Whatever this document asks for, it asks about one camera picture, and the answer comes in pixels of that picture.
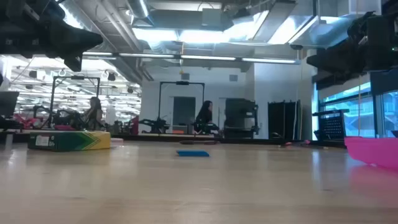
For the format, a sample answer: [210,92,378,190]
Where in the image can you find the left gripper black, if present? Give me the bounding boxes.
[0,18,103,72]

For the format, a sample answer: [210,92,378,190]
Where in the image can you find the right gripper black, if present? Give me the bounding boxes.
[306,14,379,91]

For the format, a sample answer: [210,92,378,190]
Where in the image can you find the pink and clear pencil case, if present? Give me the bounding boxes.
[344,136,398,170]

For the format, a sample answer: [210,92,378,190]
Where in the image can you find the green yellow crayon box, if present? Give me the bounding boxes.
[27,130,111,152]

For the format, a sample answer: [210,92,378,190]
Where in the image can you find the blue eraser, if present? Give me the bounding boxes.
[176,150,210,157]

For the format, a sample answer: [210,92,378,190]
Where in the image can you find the ceiling light tube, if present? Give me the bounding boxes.
[180,55,237,62]
[119,53,175,59]
[241,57,297,65]
[82,51,118,57]

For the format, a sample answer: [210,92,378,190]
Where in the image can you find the black perforated cart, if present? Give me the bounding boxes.
[312,108,349,147]

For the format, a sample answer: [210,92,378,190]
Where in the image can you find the person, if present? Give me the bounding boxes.
[83,96,106,131]
[193,100,220,135]

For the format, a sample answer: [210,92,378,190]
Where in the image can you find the black panel screen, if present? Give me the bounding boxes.
[267,100,302,141]

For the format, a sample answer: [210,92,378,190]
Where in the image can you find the dark monitor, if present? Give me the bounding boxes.
[0,91,20,119]

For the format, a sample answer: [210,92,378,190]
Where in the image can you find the black cabinet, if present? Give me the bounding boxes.
[223,98,259,139]

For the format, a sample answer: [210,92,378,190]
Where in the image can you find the grey ceiling box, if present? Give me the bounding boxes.
[201,8,223,27]

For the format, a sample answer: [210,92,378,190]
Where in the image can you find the dark purple pen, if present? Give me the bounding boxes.
[179,140,220,146]

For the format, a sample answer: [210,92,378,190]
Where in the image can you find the black rig frame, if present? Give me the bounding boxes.
[158,81,205,134]
[49,75,101,130]

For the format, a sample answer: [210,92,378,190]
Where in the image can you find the silver round air duct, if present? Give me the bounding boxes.
[126,0,155,28]

